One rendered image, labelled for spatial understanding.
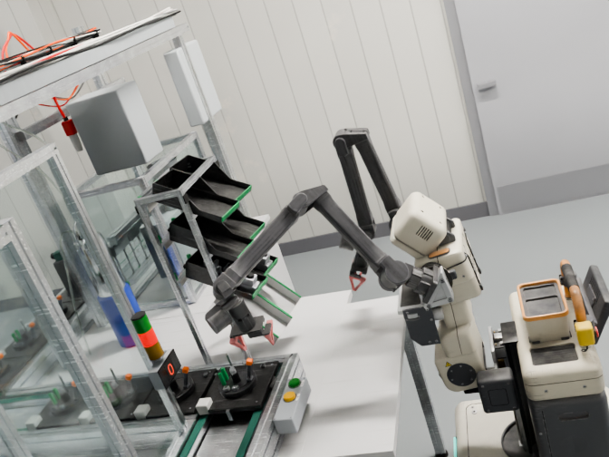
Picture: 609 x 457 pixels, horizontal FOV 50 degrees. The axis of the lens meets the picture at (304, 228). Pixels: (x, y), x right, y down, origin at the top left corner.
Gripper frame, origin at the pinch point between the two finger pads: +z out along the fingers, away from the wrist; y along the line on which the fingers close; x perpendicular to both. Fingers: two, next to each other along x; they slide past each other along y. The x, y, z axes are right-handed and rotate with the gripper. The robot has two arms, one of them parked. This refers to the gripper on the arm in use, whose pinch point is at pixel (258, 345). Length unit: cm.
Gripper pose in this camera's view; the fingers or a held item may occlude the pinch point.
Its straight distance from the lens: 215.4
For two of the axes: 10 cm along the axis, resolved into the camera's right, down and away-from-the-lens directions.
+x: 0.8, -5.9, 8.0
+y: 9.3, -2.4, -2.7
